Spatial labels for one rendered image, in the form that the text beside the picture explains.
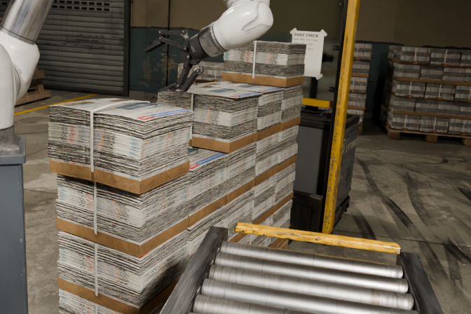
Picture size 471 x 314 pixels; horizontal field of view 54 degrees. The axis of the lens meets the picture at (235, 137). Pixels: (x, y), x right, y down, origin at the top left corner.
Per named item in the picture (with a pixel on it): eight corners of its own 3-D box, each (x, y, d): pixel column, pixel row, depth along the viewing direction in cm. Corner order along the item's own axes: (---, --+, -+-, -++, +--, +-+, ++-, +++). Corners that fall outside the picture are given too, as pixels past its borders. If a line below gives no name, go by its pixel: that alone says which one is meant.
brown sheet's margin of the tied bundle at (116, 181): (98, 182, 145) (98, 169, 144) (153, 162, 170) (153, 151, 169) (139, 194, 138) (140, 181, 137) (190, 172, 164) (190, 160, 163)
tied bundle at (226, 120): (153, 140, 208) (155, 89, 203) (188, 130, 234) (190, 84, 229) (228, 154, 192) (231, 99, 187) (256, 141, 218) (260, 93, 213)
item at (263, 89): (195, 85, 228) (195, 83, 227) (221, 81, 253) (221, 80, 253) (264, 94, 212) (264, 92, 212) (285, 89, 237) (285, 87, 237)
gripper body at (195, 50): (194, 29, 133) (170, 43, 137) (205, 57, 133) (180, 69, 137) (208, 30, 139) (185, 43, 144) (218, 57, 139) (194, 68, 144)
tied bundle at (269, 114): (189, 130, 234) (191, 85, 229) (217, 122, 259) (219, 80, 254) (258, 142, 218) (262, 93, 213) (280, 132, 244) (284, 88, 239)
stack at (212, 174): (57, 375, 178) (52, 167, 159) (211, 256, 279) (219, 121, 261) (137, 418, 161) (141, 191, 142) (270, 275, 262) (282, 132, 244)
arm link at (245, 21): (228, 59, 131) (238, 38, 141) (274, 37, 123) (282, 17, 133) (206, 28, 127) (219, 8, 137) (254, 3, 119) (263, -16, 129)
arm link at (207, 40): (219, 50, 129) (202, 59, 132) (235, 50, 137) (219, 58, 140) (208, 20, 129) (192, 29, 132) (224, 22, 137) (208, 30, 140)
